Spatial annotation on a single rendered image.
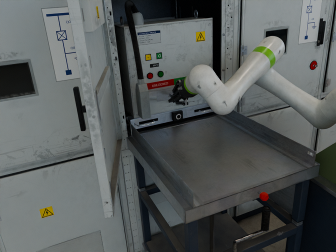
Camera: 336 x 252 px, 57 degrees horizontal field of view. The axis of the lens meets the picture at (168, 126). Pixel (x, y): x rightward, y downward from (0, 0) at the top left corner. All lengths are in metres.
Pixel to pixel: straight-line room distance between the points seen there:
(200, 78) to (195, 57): 0.51
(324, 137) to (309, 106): 0.88
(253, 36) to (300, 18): 0.34
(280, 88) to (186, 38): 0.54
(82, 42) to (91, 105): 0.18
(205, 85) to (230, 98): 0.11
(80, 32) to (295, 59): 1.49
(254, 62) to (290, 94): 0.33
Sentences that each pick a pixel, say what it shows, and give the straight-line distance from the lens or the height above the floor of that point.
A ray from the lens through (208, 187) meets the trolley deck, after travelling 1.20.
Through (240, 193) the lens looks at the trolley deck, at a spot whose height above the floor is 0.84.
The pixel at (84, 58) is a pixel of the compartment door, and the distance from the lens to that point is 0.89.
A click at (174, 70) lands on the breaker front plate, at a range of 1.68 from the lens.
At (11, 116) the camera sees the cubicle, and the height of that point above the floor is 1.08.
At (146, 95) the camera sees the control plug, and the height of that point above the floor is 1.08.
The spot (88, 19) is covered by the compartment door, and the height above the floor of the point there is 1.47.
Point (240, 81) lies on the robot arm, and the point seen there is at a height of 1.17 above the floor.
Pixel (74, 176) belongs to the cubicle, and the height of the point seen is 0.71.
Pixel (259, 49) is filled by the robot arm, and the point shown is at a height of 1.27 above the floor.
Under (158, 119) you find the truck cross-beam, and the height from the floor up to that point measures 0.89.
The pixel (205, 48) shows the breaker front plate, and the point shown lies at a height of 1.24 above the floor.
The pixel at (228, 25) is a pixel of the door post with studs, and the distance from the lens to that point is 1.76.
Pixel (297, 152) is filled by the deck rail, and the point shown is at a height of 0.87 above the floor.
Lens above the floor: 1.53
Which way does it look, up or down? 23 degrees down
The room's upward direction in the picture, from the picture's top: 4 degrees counter-clockwise
